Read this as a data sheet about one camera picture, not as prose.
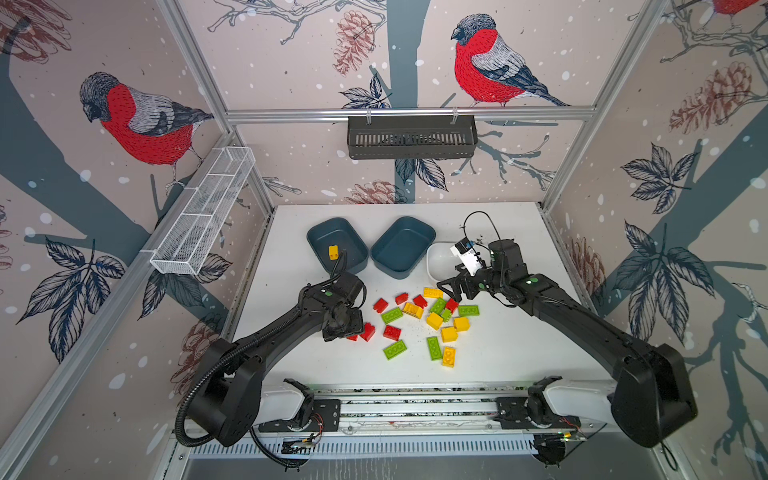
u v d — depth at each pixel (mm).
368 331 860
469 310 922
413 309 925
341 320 692
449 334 858
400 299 947
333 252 1069
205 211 788
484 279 701
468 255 721
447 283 740
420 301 942
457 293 727
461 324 893
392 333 856
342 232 1106
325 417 729
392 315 902
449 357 828
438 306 925
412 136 1037
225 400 403
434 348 853
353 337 860
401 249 1037
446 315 885
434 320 890
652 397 408
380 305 936
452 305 902
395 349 846
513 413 733
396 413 745
